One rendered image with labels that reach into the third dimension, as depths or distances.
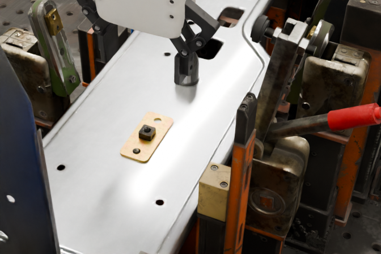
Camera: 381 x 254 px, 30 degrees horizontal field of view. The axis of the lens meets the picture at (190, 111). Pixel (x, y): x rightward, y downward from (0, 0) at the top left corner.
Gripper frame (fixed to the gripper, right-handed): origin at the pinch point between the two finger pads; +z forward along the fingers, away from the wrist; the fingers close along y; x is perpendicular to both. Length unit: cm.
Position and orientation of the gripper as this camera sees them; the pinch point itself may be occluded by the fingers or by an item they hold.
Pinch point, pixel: (145, 60)
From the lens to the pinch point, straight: 81.0
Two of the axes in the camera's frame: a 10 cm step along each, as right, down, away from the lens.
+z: -0.2, 7.4, 6.7
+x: -4.0, 6.1, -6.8
